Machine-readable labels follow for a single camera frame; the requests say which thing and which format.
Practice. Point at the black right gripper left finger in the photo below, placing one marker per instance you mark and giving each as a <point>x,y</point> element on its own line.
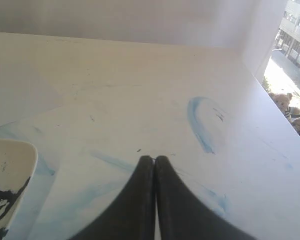
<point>132,214</point>

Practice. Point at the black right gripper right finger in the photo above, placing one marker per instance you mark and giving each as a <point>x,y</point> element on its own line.
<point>182,216</point>

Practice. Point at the white paper sheet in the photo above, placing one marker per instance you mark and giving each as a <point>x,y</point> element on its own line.
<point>85,158</point>

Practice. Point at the white square paint plate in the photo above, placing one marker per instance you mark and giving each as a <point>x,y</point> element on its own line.
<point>18,161</point>

